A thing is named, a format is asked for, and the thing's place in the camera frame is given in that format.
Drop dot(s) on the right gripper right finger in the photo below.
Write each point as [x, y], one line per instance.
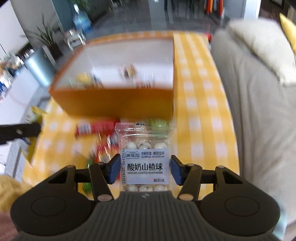
[188, 177]

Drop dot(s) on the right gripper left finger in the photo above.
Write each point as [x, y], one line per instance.
[102, 175]

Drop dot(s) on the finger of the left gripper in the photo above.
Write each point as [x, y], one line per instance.
[9, 133]

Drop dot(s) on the red cartoon snack bag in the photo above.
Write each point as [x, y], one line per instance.
[106, 147]

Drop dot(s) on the cream yellow snack bag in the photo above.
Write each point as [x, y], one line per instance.
[35, 115]

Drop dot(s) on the red snack bar wrapper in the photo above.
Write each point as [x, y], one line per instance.
[96, 127]

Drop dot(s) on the yogurt hawthorn ball packet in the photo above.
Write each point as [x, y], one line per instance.
[145, 152]

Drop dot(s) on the green raisin packet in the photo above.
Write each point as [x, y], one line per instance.
[157, 123]

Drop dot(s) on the green candy packet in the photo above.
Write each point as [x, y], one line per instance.
[87, 185]

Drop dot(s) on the yellow checkered tablecloth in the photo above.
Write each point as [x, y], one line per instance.
[204, 133]

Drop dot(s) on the grey trash bin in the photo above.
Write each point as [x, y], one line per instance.
[40, 67]

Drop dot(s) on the grey sofa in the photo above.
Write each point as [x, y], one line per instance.
[263, 114]

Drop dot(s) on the orange cardboard box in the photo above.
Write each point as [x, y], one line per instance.
[120, 77]

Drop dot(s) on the potted green plant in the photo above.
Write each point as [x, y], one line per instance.
[44, 34]

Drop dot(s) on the small white stool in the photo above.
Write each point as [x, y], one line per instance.
[74, 38]

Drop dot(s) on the blue water jug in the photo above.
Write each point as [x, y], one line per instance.
[81, 20]

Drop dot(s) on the white cushion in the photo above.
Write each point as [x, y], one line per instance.
[265, 38]

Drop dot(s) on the orange red stools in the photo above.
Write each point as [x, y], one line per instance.
[214, 6]

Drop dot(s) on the yellow cushion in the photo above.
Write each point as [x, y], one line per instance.
[289, 29]

